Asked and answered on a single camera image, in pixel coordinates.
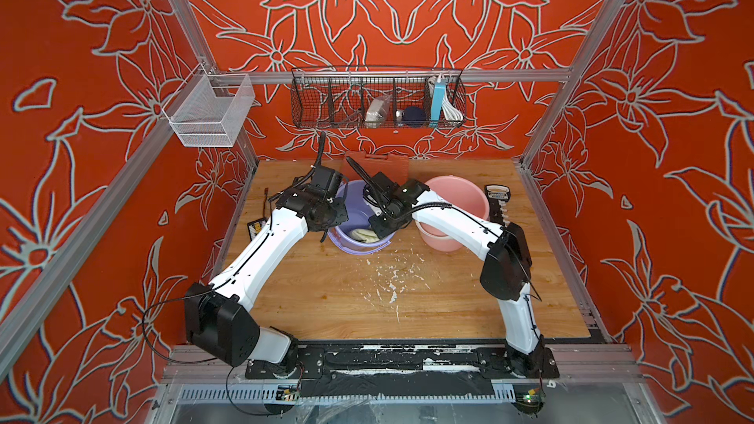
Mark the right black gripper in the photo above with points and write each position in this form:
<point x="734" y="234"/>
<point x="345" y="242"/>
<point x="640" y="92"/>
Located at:
<point x="378" y="231"/>

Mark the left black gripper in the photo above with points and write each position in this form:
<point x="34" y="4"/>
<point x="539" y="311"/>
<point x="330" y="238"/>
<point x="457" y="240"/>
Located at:
<point x="342" y="215"/>

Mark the purple plastic bucket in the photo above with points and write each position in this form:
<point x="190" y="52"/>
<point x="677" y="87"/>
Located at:
<point x="359" y="212"/>

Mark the yellow stained cloth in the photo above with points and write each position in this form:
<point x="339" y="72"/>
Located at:
<point x="363" y="235"/>

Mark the pink plastic bucket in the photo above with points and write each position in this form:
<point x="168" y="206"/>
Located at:
<point x="455" y="229"/>

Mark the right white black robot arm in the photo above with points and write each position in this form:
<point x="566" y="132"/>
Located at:
<point x="503" y="248"/>

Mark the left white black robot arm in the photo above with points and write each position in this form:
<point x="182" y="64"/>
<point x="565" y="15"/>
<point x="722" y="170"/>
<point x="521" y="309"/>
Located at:
<point x="218" y="316"/>

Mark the small black yellow card device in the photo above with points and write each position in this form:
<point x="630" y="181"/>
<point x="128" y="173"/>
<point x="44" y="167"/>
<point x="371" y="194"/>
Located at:
<point x="255" y="227"/>

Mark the dark blue round object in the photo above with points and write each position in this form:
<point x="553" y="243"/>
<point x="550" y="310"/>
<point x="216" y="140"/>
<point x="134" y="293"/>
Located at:
<point x="414" y="117"/>

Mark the clear plastic bottle in basket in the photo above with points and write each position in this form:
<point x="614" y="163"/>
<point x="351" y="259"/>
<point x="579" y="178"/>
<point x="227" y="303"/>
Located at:
<point x="378" y="112"/>

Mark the light blue box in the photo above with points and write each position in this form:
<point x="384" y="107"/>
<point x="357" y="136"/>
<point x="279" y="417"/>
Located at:
<point x="438" y="91"/>

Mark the black white handled brush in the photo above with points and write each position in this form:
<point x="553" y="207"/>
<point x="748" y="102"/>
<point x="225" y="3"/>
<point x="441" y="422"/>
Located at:
<point x="498" y="197"/>

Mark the black wire wall basket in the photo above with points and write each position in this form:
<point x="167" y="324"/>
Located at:
<point x="337" y="97"/>

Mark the white wire mesh basket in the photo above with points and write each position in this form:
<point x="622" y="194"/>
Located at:
<point x="207" y="114"/>

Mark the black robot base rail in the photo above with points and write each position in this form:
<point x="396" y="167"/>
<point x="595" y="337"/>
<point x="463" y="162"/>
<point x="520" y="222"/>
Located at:
<point x="408" y="368"/>

